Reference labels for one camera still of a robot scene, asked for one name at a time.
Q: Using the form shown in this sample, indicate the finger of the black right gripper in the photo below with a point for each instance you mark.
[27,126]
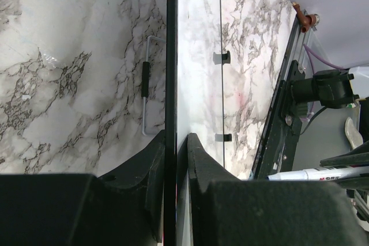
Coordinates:
[356,157]
[359,184]

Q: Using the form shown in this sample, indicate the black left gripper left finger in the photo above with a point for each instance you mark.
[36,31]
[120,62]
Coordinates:
[121,207]

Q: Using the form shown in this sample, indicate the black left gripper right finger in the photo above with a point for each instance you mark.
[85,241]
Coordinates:
[229,211]

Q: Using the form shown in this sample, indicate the white marker pen blue cap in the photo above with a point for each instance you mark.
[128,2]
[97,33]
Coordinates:
[320,174]

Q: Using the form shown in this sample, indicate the white whiteboard with black rim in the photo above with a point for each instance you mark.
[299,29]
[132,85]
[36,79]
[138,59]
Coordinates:
[193,100]

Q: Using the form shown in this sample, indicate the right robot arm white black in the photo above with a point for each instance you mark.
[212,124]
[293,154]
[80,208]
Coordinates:
[335,89]

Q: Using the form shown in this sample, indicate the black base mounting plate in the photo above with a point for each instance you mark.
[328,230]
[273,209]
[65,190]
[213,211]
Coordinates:
[279,139]

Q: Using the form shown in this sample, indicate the aluminium frame rail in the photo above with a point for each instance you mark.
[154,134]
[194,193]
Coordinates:
[296,51]

